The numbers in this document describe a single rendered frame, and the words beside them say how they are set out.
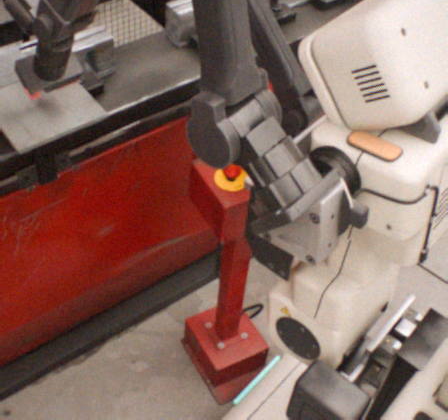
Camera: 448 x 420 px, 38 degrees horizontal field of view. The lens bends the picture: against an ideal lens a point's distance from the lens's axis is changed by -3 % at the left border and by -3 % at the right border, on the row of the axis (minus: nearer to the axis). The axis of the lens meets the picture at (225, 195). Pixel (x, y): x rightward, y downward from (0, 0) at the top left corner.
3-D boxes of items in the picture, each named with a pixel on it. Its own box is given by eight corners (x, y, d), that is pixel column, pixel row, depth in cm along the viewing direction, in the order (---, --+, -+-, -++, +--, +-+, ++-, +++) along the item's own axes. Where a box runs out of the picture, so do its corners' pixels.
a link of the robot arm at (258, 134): (267, 167, 81) (293, 146, 84) (219, 97, 80) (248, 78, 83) (228, 186, 88) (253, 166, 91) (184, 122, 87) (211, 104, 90)
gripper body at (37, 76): (13, 66, 112) (15, 44, 105) (65, 46, 116) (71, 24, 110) (30, 97, 111) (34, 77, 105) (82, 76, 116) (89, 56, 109)
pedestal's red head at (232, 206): (221, 245, 146) (227, 188, 133) (188, 197, 155) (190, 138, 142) (298, 216, 153) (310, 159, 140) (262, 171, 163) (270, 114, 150)
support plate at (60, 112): (19, 155, 114) (18, 150, 113) (-39, 78, 127) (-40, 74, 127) (107, 117, 122) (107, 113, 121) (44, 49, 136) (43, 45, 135)
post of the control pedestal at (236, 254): (222, 342, 191) (238, 218, 152) (213, 328, 194) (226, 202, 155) (238, 335, 193) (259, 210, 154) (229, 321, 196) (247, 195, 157)
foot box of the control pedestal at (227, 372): (218, 406, 190) (221, 387, 181) (180, 340, 204) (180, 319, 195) (277, 379, 197) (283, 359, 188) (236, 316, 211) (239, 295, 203)
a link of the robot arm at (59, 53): (54, 54, 101) (83, 37, 103) (27, 20, 101) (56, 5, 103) (48, 75, 107) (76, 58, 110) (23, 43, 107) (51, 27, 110)
